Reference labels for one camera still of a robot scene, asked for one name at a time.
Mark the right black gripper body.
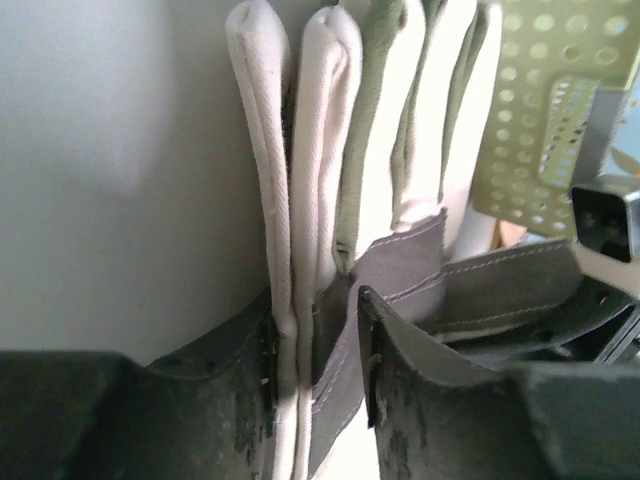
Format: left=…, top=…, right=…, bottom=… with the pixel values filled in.
left=452, top=89, right=639, bottom=365

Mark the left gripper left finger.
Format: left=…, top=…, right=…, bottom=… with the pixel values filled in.
left=1, top=293, right=275, bottom=480

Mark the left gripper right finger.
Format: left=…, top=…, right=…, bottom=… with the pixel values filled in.
left=358, top=287, right=639, bottom=479

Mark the green plastic storage basket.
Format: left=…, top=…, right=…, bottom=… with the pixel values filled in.
left=471, top=0, right=639, bottom=239

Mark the grey striped canvas glove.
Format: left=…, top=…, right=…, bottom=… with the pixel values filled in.
left=291, top=1, right=582, bottom=474

